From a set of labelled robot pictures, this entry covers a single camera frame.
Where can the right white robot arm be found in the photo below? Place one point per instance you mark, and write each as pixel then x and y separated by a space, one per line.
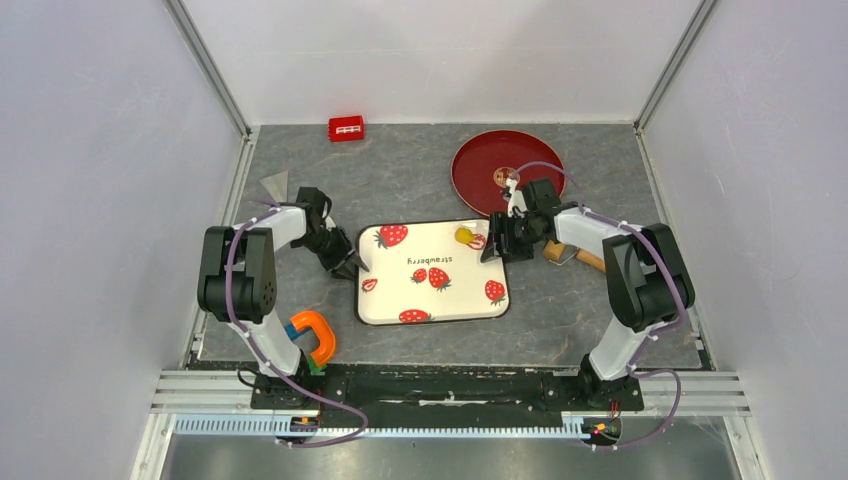
pixel 648 284

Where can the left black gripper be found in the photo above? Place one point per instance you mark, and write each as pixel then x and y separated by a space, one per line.
pixel 344 250

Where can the orange handled metal scraper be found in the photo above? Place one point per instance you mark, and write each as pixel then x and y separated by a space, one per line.
pixel 276 186

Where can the yellow dough piece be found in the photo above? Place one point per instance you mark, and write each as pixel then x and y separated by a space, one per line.
pixel 464 236

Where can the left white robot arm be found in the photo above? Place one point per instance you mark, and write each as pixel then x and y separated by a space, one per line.
pixel 237 281

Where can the red toy brick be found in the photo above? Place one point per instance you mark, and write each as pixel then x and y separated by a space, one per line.
pixel 346 129

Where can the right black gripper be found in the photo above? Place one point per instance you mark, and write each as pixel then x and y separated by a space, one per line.
pixel 512 252

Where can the wooden dough roller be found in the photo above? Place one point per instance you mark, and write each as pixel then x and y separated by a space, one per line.
pixel 559 254

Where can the aluminium frame rail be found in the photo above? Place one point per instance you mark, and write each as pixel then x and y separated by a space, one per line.
pixel 218 402

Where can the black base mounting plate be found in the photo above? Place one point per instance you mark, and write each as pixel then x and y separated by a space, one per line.
pixel 430 396

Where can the orange horseshoe magnet toy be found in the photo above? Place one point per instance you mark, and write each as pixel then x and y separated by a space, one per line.
pixel 315 326

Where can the red round plate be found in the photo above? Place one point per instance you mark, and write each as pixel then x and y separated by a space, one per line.
pixel 482 165

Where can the white strawberry tray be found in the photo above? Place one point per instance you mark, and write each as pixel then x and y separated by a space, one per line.
pixel 420 274

